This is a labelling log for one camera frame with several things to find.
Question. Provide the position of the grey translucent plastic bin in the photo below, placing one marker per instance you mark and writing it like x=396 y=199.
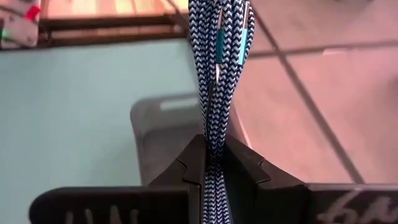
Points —
x=164 y=140

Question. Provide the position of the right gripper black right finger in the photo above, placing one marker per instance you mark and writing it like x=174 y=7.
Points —
x=264 y=202

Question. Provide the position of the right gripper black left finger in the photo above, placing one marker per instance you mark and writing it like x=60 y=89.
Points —
x=174 y=202

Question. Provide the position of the small red piece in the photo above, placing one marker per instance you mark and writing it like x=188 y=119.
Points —
x=32 y=12

